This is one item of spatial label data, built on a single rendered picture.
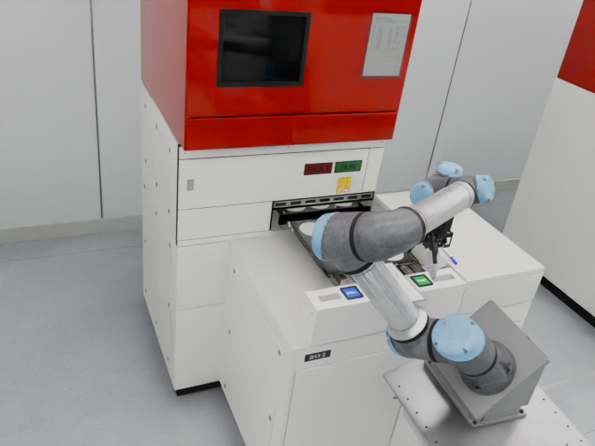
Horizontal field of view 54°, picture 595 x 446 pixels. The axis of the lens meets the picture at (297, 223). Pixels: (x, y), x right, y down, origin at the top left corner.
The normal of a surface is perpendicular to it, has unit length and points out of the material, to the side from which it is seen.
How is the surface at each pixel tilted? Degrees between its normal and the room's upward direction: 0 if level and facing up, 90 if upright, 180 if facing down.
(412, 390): 0
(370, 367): 90
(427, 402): 0
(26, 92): 90
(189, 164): 90
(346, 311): 90
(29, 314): 0
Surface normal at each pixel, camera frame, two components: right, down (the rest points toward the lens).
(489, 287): 0.39, 0.50
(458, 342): -0.49, -0.54
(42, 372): 0.12, -0.86
